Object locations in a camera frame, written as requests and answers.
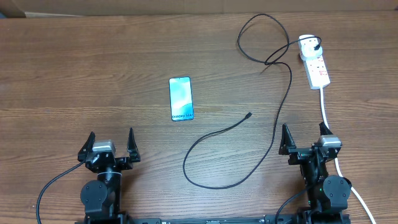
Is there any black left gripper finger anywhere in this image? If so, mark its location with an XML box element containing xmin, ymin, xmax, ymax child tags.
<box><xmin>127</xmin><ymin>128</ymin><xmax>141</xmax><ymax>162</ymax></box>
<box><xmin>77</xmin><ymin>132</ymin><xmax>95</xmax><ymax>162</ymax></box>

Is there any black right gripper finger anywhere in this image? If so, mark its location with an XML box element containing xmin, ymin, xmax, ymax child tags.
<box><xmin>279</xmin><ymin>123</ymin><xmax>297</xmax><ymax>155</ymax></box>
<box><xmin>319</xmin><ymin>122</ymin><xmax>333</xmax><ymax>136</ymax></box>

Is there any Samsung Galaxy smartphone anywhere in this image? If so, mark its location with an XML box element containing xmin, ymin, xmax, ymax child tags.
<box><xmin>169</xmin><ymin>77</ymin><xmax>194</xmax><ymax>121</ymax></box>

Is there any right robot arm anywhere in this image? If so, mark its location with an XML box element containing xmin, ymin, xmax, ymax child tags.
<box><xmin>274</xmin><ymin>123</ymin><xmax>352</xmax><ymax>223</ymax></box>

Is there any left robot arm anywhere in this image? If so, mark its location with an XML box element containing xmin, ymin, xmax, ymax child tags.
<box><xmin>78</xmin><ymin>129</ymin><xmax>141</xmax><ymax>224</ymax></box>

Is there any white power strip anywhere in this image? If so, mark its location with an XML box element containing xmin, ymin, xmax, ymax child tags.
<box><xmin>303</xmin><ymin>56</ymin><xmax>330</xmax><ymax>90</ymax></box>

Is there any white power strip cord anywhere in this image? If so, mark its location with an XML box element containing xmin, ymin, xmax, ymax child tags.
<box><xmin>319</xmin><ymin>86</ymin><xmax>377</xmax><ymax>224</ymax></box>

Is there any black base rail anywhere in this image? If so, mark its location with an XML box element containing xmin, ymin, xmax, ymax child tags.
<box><xmin>74</xmin><ymin>213</ymin><xmax>352</xmax><ymax>224</ymax></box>

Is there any black USB charging cable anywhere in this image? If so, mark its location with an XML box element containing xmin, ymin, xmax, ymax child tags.
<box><xmin>182</xmin><ymin>13</ymin><xmax>323</xmax><ymax>190</ymax></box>

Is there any white wall charger plug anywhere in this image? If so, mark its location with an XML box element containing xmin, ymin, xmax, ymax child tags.
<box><xmin>298</xmin><ymin>34</ymin><xmax>323</xmax><ymax>61</ymax></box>

